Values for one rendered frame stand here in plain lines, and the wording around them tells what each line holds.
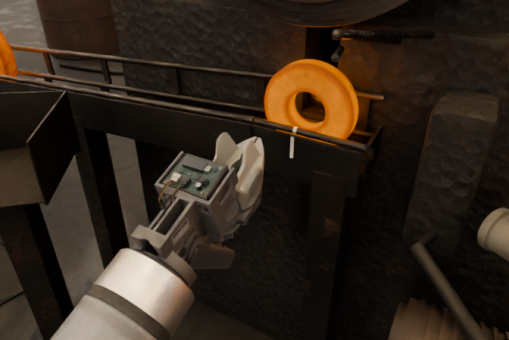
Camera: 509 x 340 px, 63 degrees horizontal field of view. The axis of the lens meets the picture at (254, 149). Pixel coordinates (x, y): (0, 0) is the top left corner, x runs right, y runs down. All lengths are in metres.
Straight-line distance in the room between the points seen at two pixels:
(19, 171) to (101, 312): 0.53
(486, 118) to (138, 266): 0.45
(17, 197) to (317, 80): 0.53
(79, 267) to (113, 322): 1.14
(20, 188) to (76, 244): 0.81
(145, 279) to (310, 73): 0.40
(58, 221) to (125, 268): 1.35
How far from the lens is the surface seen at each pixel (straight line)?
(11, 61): 1.25
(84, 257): 1.56
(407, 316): 0.67
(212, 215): 0.43
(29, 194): 0.80
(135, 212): 1.69
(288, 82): 0.68
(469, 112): 0.60
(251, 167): 0.51
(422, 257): 0.65
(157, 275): 0.40
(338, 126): 0.67
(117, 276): 0.41
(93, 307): 0.41
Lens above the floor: 1.03
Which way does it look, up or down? 31 degrees down
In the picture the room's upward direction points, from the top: straight up
